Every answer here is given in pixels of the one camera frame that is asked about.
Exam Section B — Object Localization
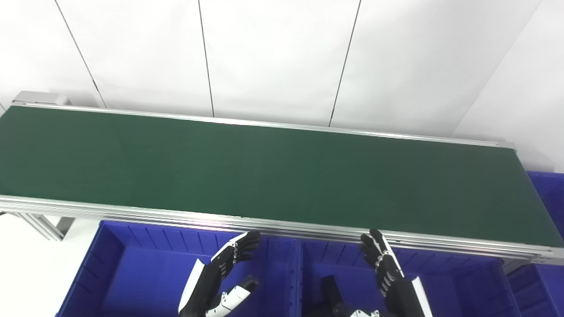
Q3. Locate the blue plastic bin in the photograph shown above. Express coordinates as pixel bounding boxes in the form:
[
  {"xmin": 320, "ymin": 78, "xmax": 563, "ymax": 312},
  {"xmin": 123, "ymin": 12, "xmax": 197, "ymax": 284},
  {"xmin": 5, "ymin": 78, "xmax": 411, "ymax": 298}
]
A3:
[
  {"xmin": 507, "ymin": 171, "xmax": 564, "ymax": 317},
  {"xmin": 300, "ymin": 238, "xmax": 523, "ymax": 317},
  {"xmin": 55, "ymin": 220, "xmax": 303, "ymax": 317}
]

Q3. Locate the grey conveyor end housing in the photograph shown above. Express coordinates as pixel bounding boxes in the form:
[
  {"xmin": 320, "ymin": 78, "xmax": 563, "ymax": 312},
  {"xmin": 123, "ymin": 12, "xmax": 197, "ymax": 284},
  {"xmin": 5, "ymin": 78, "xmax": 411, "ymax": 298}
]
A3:
[{"xmin": 12, "ymin": 90, "xmax": 71, "ymax": 107}]

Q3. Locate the aluminium conveyor support leg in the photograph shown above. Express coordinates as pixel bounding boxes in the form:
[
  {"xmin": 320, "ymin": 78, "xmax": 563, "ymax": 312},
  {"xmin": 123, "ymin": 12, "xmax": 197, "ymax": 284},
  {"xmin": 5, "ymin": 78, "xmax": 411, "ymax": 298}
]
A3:
[{"xmin": 13, "ymin": 212, "xmax": 75, "ymax": 242}]

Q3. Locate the green conveyor belt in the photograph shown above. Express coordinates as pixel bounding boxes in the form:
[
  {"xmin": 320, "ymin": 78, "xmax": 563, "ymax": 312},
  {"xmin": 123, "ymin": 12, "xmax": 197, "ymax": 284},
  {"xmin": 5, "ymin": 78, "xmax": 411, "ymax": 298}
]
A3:
[
  {"xmin": 0, "ymin": 106, "xmax": 564, "ymax": 248},
  {"xmin": 0, "ymin": 100, "xmax": 564, "ymax": 265}
]

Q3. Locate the white and black left hand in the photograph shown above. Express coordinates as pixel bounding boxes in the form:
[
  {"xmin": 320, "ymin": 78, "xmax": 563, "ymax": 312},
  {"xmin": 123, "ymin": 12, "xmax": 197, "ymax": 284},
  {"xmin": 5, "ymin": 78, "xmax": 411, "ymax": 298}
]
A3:
[{"xmin": 178, "ymin": 230, "xmax": 261, "ymax": 317}]

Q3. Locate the white and black right hand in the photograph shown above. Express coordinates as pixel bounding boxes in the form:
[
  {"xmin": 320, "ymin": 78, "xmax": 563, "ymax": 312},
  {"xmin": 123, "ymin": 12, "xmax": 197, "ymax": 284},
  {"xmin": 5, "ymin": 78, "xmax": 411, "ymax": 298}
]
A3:
[{"xmin": 333, "ymin": 228, "xmax": 434, "ymax": 317}]

